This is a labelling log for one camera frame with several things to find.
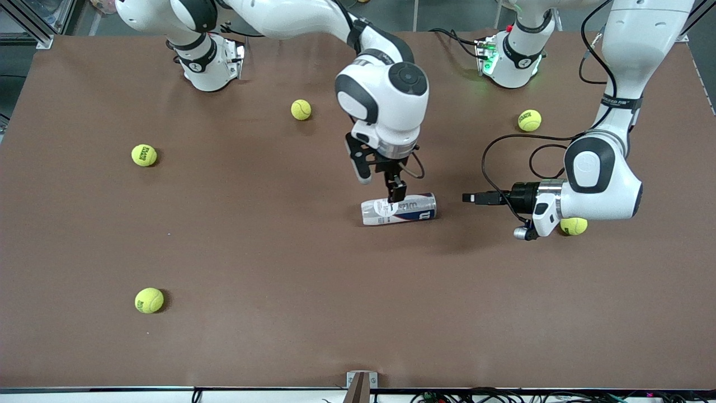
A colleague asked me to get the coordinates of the black left arm base cable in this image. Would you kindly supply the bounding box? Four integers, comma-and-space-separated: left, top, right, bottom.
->
428, 28, 487, 59

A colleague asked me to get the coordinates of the tangled black cable bundle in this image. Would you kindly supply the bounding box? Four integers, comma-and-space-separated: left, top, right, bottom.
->
411, 387, 716, 403

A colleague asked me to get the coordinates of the clear plastic tennis ball can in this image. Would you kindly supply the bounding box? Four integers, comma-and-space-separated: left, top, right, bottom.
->
361, 193, 437, 226

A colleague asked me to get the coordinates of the aluminium frame post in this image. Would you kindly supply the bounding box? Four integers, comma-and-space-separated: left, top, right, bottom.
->
674, 0, 716, 44
0, 0, 55, 50

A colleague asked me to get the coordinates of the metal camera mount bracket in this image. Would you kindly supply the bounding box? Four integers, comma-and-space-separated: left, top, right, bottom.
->
346, 371, 378, 403

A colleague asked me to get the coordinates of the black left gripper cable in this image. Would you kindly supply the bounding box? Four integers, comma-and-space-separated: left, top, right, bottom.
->
482, 0, 619, 224

